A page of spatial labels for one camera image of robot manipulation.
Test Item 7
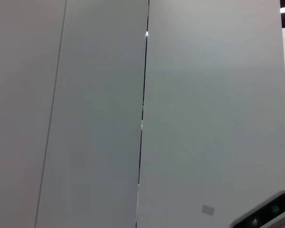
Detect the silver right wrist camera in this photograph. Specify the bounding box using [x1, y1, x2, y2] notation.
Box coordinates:
[229, 186, 285, 228]

